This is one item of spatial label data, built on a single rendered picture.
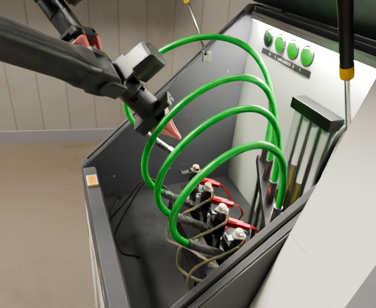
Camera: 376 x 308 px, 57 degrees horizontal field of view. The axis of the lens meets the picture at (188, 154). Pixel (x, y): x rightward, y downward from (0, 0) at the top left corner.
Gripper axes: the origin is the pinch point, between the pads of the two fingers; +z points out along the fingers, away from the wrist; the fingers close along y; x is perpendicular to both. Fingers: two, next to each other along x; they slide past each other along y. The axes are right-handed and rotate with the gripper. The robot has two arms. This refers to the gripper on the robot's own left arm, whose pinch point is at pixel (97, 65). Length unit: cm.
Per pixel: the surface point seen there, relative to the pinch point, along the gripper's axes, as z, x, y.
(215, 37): 12.7, -27.5, -0.2
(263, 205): 50, -16, -8
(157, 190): 31.0, -5.0, -23.6
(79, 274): 60, 111, 64
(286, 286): 54, -18, -33
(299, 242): 49, -24, -32
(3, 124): -59, 173, 163
